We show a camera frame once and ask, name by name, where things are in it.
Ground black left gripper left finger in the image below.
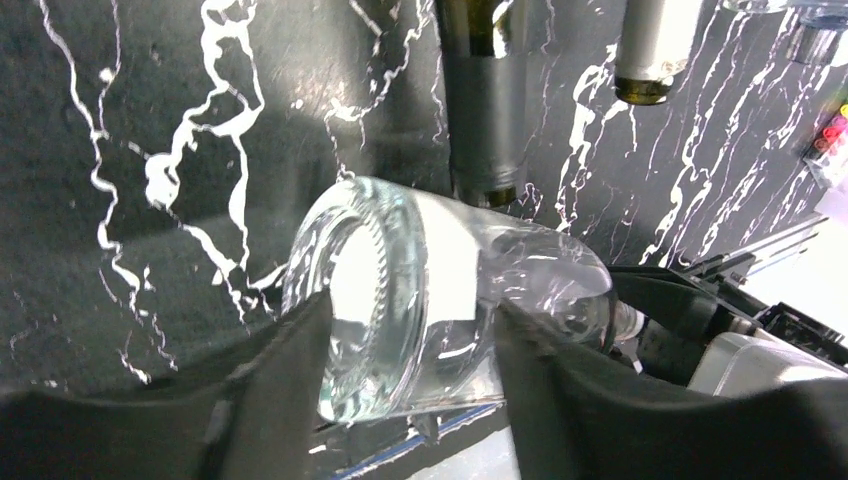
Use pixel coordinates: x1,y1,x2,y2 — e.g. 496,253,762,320
1,292,332,479

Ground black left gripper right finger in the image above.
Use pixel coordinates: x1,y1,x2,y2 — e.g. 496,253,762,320
494,302,847,479

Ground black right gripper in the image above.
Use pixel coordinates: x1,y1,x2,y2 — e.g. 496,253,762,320
608,266,847,385

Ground clear bottle silver cap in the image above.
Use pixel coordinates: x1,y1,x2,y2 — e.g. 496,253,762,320
283,176,625,423

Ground dark wine bottle brown label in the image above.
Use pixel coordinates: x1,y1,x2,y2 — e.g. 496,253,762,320
614,0,703,106

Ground pack of coloured markers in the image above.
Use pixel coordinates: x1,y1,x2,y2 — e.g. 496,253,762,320
802,103,847,189

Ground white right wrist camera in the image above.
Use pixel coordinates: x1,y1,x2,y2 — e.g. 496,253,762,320
688,332,847,398

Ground aluminium frame rail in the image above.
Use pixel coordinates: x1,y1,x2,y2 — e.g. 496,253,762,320
682,211,833,280

